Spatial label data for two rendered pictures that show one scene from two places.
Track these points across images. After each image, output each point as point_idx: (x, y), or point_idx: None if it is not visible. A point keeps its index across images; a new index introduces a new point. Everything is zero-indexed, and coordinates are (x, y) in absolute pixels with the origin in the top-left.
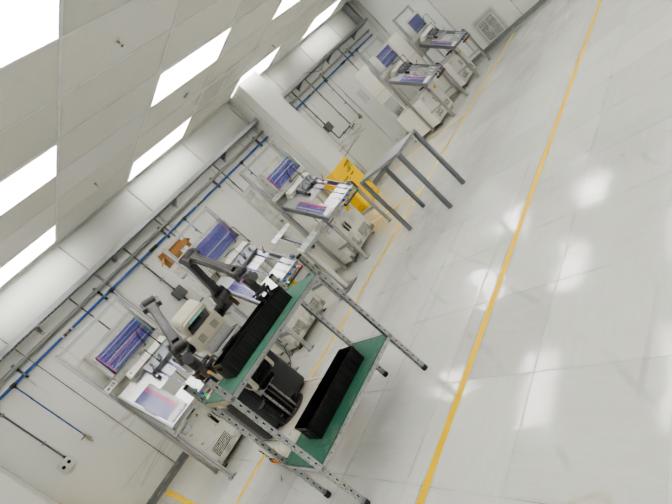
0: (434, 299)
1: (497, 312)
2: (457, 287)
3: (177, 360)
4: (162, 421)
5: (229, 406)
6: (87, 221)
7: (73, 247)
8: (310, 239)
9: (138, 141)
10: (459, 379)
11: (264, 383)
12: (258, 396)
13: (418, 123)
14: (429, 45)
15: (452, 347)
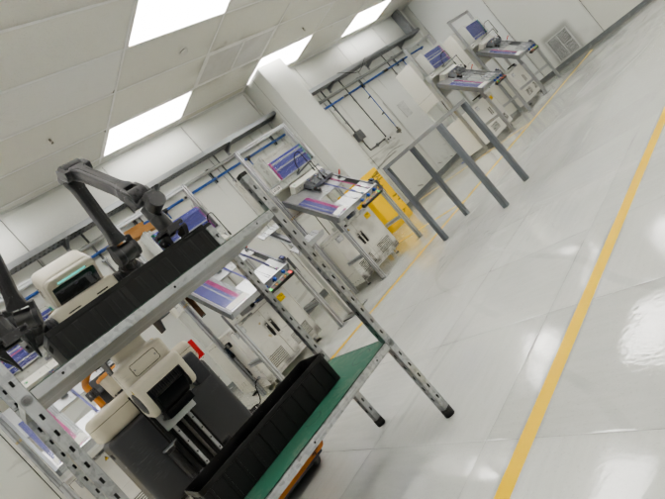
0: (474, 312)
1: (597, 319)
2: (515, 292)
3: (24, 343)
4: (45, 458)
5: (113, 441)
6: (44, 195)
7: (18, 223)
8: (309, 239)
9: (114, 97)
10: (517, 436)
11: (173, 408)
12: (167, 432)
13: (467, 138)
14: (489, 53)
15: (504, 379)
